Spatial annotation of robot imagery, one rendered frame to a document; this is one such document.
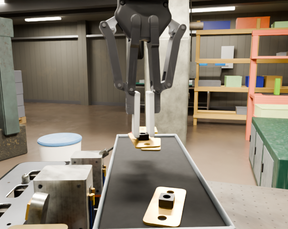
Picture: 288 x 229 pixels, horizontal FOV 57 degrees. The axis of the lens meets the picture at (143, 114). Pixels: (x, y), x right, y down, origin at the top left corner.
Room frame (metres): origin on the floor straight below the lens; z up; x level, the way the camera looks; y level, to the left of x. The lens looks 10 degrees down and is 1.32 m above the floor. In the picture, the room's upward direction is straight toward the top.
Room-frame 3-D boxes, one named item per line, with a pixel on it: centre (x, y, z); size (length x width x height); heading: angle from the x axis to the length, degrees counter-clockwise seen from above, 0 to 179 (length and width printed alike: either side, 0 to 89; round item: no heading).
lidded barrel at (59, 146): (2.78, 0.91, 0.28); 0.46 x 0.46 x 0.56
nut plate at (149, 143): (0.41, 0.00, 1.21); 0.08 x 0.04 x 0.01; 11
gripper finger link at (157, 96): (0.42, -0.03, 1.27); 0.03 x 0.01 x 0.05; 101
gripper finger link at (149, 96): (0.41, -0.01, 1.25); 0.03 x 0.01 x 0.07; 11
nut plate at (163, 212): (0.28, -0.03, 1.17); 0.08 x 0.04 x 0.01; 166
